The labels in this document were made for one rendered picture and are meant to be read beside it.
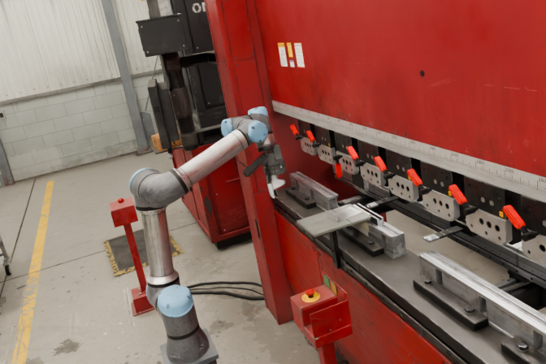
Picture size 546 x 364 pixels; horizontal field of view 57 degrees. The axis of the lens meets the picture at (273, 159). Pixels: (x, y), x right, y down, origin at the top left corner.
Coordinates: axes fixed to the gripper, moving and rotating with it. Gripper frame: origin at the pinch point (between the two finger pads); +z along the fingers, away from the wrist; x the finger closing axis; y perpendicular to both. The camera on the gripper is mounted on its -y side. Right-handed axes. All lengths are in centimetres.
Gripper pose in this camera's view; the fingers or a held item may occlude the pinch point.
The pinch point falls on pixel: (274, 197)
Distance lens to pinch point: 193.1
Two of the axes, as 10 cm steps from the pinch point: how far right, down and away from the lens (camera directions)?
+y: 9.7, -2.5, -0.8
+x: 0.8, 0.2, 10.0
